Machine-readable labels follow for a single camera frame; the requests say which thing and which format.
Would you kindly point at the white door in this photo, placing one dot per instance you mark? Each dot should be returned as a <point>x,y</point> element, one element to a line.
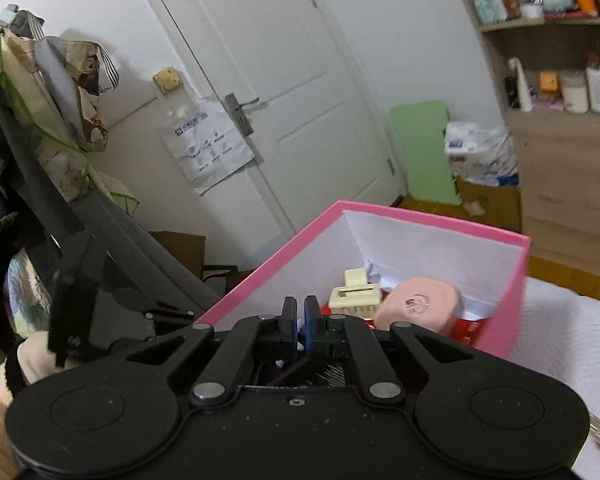
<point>290,60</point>

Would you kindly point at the white jar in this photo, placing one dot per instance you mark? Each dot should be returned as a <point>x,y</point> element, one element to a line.
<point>574,95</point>

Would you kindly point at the wooden shelf unit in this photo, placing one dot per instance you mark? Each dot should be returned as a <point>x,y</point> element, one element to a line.
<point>565,185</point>

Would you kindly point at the pink rounded case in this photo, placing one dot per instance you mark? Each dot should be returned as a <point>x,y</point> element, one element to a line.
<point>420,305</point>

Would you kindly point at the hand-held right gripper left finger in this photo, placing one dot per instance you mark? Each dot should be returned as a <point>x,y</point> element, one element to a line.
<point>291,317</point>

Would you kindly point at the red patterned paper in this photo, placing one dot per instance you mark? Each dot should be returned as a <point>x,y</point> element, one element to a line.
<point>472,332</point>

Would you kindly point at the white plastic bag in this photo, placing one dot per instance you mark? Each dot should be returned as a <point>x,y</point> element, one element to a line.
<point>205,150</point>

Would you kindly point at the brown bottle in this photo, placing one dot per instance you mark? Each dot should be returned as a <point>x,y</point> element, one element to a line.
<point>511,6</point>

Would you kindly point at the blue white box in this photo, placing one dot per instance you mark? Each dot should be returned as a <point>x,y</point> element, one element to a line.
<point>489,5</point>

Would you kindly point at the clear toiletry bag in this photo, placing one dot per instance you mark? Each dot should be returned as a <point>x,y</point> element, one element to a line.
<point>557,2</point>

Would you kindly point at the plain cardboard box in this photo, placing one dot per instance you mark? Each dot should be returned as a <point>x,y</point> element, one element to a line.
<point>180,252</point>

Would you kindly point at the beige tote bag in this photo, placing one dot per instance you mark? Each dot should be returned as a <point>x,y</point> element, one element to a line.
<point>17,75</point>

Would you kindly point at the green folding table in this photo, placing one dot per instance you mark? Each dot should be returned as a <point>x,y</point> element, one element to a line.
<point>425,155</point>

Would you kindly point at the yellow cheese-shaped hook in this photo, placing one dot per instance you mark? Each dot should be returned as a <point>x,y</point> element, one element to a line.
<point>167,80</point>

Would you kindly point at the black bottle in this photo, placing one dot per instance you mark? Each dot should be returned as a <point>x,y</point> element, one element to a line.
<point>512,95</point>

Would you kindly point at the orange small box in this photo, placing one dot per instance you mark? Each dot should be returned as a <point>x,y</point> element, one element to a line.
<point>548,82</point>

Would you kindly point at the beige phone stand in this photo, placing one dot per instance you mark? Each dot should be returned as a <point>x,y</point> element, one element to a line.
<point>355,300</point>

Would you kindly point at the person's left forearm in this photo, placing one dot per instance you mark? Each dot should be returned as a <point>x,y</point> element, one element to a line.
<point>0,410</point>

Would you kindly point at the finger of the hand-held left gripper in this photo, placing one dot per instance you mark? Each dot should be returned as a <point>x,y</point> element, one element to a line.
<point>172,314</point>

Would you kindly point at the owl patterned tote bag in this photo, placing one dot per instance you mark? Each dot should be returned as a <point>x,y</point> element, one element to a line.
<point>80,90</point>

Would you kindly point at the tissue pack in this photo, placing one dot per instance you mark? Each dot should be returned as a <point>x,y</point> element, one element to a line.
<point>480,152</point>

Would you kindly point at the white can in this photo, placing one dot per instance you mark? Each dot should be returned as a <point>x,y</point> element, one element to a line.
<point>596,90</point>

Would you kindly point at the dark grey rack frame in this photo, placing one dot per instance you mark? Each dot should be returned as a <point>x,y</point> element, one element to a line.
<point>45,185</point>

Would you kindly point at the labelled cardboard box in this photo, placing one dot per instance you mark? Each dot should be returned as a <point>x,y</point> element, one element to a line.
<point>490,205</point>

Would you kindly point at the pink cardboard box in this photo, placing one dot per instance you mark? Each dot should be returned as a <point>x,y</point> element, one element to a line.
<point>510,300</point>

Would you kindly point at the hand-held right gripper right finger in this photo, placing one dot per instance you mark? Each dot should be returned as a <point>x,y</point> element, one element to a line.
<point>311,317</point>

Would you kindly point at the pink flat box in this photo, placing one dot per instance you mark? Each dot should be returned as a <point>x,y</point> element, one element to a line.
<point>547,103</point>

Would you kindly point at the white tube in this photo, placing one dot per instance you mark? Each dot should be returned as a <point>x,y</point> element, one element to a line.
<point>524,90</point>

